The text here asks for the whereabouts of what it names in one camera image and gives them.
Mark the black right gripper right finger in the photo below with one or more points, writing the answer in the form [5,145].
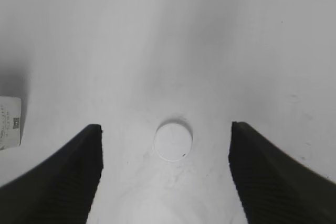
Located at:
[272,186]

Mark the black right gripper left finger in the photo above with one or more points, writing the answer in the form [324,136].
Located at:
[62,188]

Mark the white strawberry drink bottle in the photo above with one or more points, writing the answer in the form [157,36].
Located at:
[11,109]

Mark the white screw cap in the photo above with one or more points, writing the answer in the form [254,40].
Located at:
[173,140]

